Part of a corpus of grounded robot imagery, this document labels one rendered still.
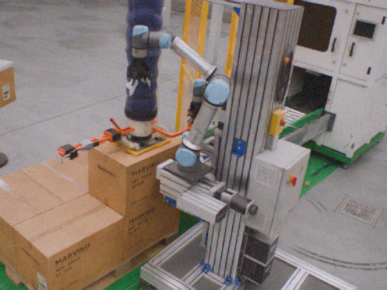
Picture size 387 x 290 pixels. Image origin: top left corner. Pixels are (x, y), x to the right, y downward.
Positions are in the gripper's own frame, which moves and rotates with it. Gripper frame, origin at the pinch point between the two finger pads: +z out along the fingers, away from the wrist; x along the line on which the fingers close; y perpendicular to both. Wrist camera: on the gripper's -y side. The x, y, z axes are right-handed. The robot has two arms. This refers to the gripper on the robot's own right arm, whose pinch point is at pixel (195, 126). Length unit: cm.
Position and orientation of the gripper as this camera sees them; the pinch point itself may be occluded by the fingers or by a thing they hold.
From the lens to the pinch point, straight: 308.0
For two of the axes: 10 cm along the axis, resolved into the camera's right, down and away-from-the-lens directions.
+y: -6.4, 2.9, -7.1
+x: 7.6, 3.6, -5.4
